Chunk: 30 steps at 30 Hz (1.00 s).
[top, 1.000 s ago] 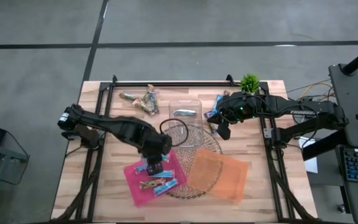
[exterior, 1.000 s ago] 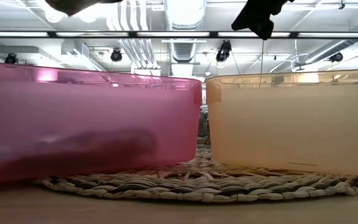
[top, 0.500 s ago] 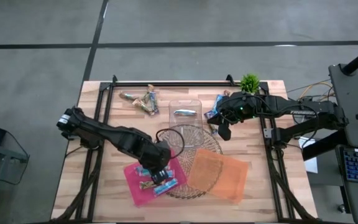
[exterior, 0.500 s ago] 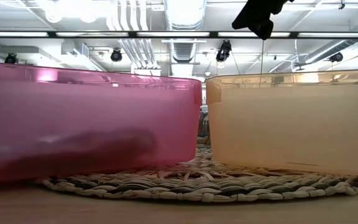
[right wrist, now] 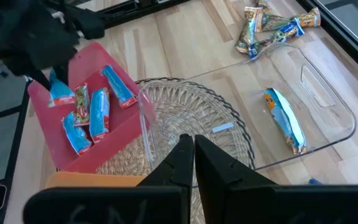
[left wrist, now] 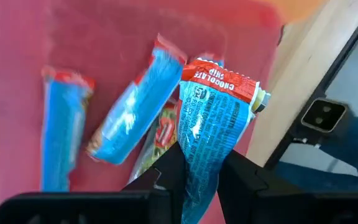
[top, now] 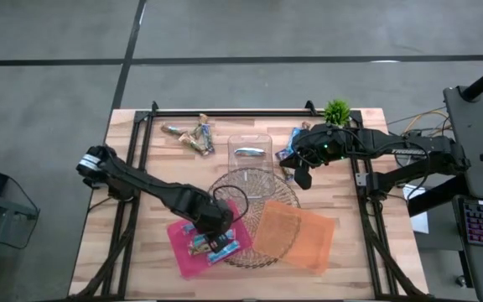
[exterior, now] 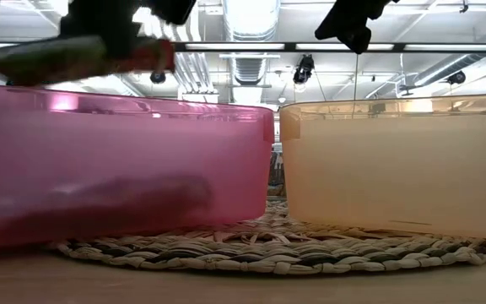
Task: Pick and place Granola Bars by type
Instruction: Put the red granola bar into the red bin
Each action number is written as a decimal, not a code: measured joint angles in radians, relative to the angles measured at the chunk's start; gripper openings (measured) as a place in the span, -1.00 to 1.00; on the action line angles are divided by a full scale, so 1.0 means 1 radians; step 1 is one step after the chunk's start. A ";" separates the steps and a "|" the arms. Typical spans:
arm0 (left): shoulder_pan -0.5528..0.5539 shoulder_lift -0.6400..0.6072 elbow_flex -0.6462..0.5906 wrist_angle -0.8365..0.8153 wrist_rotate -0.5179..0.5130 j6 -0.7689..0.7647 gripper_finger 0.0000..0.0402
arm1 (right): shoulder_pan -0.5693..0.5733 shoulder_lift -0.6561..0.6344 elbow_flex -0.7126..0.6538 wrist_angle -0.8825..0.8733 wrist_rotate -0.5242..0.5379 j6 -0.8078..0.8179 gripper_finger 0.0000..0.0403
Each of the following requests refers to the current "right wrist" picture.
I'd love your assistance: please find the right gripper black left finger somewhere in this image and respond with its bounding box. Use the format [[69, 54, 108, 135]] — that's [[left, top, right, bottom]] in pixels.
[[22, 133, 195, 224]]

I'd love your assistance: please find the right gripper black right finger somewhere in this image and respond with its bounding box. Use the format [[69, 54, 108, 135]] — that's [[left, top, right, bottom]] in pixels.
[[194, 134, 358, 224]]

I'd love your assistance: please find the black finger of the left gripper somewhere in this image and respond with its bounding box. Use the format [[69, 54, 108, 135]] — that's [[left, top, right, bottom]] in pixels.
[[53, 60, 70, 86], [26, 68, 52, 91]]

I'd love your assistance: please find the light blue granola bar red end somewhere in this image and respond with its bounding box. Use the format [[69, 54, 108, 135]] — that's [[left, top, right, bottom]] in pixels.
[[61, 111, 93, 156], [88, 86, 111, 144], [99, 64, 139, 110], [47, 70, 76, 108]]

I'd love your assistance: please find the green red yellow granola bar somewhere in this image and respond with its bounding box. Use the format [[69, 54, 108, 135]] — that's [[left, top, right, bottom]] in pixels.
[[72, 83, 92, 128]]

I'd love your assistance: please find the pink translucent plastic bin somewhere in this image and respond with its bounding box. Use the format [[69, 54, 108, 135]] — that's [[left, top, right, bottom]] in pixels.
[[27, 41, 155, 174]]

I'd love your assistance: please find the orange translucent plastic bin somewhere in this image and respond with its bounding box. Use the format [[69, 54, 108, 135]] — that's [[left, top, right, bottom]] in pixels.
[[44, 170, 147, 189]]

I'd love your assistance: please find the small white sticker label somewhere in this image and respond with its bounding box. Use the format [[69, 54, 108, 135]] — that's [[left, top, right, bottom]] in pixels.
[[211, 121, 236, 134]]

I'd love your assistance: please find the clear plastic bin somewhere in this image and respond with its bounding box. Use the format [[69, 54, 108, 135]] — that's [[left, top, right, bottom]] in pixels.
[[137, 42, 357, 187]]

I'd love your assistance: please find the round woven placemat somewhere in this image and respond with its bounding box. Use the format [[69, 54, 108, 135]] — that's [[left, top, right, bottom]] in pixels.
[[94, 77, 256, 224]]

